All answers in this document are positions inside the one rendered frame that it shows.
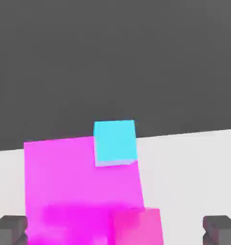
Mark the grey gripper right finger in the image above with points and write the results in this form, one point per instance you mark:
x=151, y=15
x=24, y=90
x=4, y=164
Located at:
x=220, y=229

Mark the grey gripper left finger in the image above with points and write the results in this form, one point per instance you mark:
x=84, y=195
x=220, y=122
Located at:
x=6, y=229

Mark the small pink cube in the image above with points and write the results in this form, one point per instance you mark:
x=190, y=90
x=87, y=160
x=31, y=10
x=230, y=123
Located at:
x=142, y=227

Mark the small cyan cube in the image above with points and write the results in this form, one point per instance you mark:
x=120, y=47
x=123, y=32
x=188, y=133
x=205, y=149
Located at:
x=115, y=141

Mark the large magenta box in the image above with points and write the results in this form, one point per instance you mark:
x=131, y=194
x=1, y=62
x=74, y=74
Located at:
x=69, y=181

